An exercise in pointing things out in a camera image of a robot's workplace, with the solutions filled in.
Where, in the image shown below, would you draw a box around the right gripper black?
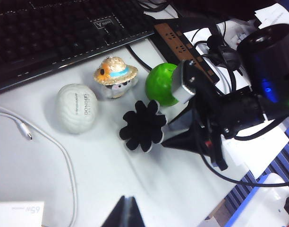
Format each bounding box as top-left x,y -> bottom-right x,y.
161,92 -> 265,171

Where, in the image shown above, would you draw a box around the white charger adapter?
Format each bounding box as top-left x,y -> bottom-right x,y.
0,201 -> 45,227

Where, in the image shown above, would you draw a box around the black mechanical keyboard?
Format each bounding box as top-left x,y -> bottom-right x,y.
0,0 -> 157,95

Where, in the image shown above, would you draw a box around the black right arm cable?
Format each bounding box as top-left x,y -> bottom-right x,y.
198,151 -> 289,189

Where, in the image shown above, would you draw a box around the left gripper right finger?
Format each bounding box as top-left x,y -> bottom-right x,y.
126,196 -> 145,227

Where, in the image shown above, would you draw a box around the green apple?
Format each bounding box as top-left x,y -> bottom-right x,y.
145,62 -> 183,107

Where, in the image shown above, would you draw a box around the white brain stress ball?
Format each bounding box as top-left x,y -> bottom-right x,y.
55,83 -> 99,135

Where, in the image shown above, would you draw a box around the blue ribbed board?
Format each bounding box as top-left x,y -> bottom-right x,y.
198,127 -> 289,227

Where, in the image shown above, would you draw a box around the grey black octopus plush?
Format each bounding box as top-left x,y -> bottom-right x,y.
119,100 -> 168,153

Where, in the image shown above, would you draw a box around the thin black tangled cables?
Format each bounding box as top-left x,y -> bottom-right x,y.
191,23 -> 242,95

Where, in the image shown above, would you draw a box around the white charger cable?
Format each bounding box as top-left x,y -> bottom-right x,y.
0,105 -> 78,227

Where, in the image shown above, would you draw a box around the brown black power strip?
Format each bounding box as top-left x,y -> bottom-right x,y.
153,22 -> 221,87

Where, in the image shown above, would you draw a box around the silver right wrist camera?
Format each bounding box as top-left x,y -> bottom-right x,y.
170,60 -> 197,103

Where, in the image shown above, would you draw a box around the penguin plush with straw hat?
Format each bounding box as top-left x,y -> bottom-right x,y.
92,56 -> 139,99

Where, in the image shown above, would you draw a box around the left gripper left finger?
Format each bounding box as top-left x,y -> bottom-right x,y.
101,195 -> 127,227

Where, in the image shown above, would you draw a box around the white paper sheet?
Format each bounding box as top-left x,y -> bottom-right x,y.
220,118 -> 289,187

